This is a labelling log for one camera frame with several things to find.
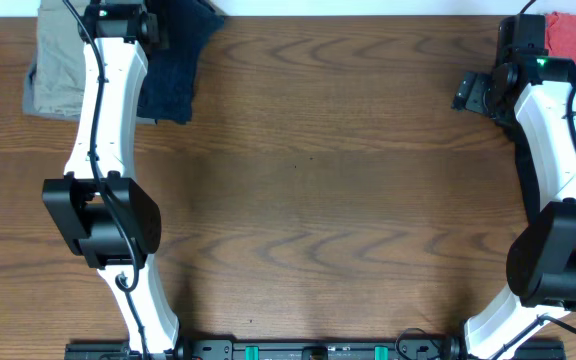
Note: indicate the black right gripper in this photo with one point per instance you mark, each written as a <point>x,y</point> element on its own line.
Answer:
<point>468,93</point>

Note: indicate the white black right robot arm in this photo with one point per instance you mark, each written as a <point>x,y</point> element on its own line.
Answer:
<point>532,96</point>

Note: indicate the navy blue shorts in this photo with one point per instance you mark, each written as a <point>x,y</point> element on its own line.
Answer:
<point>169,87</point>

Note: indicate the khaki folded shorts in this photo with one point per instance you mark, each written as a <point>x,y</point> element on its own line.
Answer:
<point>59,79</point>

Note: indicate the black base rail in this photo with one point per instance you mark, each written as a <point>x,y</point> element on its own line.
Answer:
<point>408,347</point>

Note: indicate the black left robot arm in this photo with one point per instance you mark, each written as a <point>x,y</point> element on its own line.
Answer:
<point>97,205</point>

